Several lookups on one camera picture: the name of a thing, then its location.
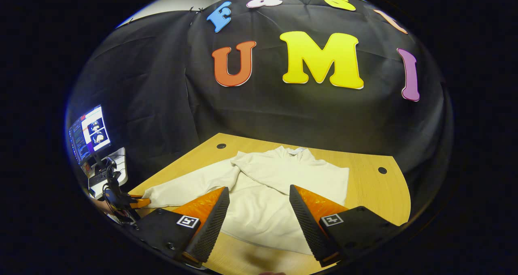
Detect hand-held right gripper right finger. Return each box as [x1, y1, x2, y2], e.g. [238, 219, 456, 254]
[289, 185, 401, 267]

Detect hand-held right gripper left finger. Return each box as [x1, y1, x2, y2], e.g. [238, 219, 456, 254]
[132, 187, 230, 267]

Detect cream sweater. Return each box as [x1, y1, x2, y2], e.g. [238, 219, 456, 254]
[142, 145, 350, 256]

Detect white side desk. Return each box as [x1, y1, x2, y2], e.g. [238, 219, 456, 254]
[83, 147, 129, 199]

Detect black keyboard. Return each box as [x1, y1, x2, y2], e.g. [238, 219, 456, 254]
[88, 168, 110, 188]

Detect computer monitor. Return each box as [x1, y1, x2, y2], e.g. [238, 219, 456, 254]
[68, 104, 112, 165]

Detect black backdrop cloth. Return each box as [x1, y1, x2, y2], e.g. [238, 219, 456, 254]
[67, 0, 454, 203]

